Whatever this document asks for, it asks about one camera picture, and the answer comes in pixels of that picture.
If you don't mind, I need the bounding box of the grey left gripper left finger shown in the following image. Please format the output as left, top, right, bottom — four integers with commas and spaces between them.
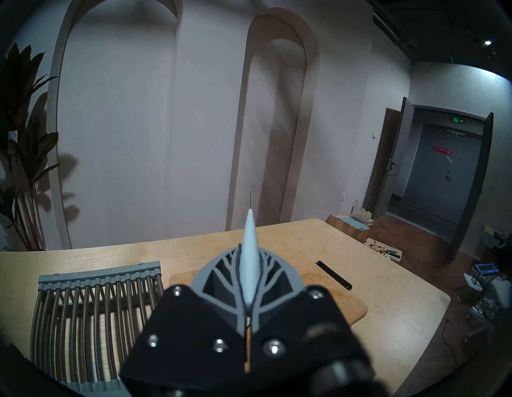
120, 246, 246, 393

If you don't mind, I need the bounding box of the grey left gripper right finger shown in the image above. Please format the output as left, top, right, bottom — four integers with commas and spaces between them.
250, 247, 374, 395

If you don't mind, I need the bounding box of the knife with light blue handle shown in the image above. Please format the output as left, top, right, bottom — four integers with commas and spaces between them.
239, 191, 262, 311

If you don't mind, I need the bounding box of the wooden cutting board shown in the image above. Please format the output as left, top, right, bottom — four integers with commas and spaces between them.
169, 250, 368, 327

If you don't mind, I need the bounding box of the light blue plastic board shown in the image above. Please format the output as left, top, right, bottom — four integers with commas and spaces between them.
338, 216, 370, 231

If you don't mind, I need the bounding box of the grey metal dish rack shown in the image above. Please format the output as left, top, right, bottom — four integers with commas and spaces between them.
30, 261, 164, 395

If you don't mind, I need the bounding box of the wooden box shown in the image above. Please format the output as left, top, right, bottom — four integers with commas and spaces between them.
325, 214, 370, 244

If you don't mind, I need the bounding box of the brown open door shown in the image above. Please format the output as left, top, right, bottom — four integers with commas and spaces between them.
362, 97, 414, 220

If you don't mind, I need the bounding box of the grey floor device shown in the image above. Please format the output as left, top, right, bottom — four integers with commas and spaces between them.
458, 262, 512, 345

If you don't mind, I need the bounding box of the grey corridor door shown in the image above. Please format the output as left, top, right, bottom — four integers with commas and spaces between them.
404, 124, 482, 225

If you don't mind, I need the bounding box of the dark open door leaf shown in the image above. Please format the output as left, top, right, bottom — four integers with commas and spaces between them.
448, 112, 494, 261

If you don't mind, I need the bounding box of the tall green potted plant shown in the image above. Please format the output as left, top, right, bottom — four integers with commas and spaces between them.
0, 43, 60, 252

